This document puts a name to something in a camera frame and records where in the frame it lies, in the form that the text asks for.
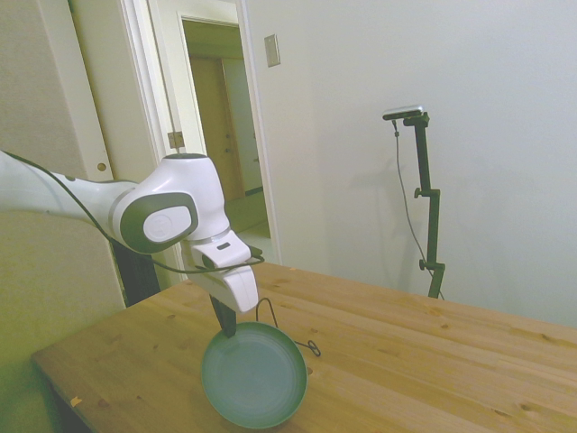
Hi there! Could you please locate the teal round plate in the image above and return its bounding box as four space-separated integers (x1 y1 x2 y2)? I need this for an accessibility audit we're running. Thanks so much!
199 320 309 430

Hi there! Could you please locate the beige wall switch plate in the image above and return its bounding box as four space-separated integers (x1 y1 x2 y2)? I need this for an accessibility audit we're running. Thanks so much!
263 33 281 69

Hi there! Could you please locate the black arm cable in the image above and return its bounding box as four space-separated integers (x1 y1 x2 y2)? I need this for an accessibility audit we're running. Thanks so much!
0 150 266 275

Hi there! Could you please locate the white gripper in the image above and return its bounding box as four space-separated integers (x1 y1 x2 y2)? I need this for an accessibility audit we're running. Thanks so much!
181 228 261 340

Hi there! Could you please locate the brown wooden hallway door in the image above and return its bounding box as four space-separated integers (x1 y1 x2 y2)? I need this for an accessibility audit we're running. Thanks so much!
188 54 247 205

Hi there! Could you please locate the beige padded partition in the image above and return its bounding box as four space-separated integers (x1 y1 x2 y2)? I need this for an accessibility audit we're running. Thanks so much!
0 207 128 433

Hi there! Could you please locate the silver exterior camera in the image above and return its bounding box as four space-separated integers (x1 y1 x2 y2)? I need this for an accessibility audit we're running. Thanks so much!
381 104 427 123

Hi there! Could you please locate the black camera stand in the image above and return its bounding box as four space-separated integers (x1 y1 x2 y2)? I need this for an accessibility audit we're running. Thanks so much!
401 112 447 299

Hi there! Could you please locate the white open door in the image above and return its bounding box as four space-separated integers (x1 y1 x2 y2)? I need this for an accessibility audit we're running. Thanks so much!
67 0 186 290

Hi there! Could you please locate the black ribbed panel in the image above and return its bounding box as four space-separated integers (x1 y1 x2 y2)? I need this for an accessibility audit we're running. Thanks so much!
110 237 162 309

